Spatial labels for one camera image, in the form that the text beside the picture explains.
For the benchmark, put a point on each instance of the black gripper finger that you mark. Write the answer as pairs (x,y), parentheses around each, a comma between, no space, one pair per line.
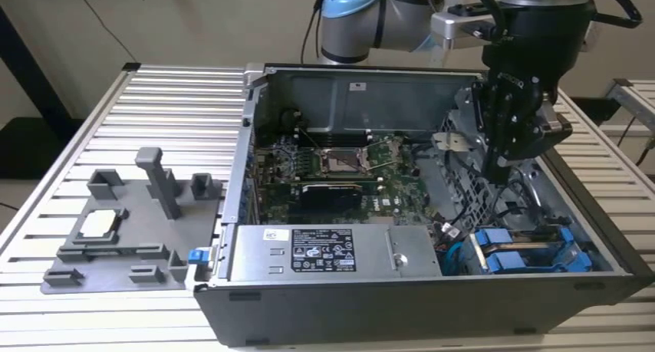
(532,137)
(498,137)

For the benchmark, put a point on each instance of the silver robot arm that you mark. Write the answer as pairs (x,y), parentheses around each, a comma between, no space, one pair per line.
(352,33)

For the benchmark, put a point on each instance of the grey disk bay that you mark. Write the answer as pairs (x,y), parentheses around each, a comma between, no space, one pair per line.
(588,237)

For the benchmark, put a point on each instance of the silver drive cage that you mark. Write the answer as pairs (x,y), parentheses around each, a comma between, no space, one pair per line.
(468,183)

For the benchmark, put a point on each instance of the metal slat side table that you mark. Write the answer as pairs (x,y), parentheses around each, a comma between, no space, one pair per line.
(630,95)

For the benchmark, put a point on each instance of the green motherboard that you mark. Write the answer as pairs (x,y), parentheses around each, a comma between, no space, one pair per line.
(404,198)

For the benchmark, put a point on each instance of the CPU socket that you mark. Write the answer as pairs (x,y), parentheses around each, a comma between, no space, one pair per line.
(341,161)

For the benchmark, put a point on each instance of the black RAM sticks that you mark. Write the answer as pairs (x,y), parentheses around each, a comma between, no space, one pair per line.
(332,138)

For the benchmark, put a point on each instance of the black graphics card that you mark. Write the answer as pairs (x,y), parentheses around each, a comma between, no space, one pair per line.
(326,198)

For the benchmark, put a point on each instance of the black open PC case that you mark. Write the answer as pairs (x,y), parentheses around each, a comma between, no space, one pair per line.
(409,310)

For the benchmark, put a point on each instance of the silver power supply unit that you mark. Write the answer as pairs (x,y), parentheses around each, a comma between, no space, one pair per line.
(256,252)

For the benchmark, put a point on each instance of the blue case latch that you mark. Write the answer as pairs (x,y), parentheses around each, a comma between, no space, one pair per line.
(196,257)

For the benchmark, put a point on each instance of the black table corner cap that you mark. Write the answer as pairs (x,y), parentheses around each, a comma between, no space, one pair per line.
(130,66)

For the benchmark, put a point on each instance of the grey parts rack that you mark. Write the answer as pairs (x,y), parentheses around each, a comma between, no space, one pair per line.
(148,252)

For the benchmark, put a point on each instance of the silver CPU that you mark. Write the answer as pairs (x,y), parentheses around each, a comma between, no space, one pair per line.
(97,223)

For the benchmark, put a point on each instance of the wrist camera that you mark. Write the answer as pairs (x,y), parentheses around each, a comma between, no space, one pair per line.
(557,127)

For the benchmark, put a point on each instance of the silver camera mount bracket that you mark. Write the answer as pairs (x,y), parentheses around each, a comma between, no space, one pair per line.
(449,22)

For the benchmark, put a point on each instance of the black furniture frame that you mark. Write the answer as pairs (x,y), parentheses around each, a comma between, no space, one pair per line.
(30,79)

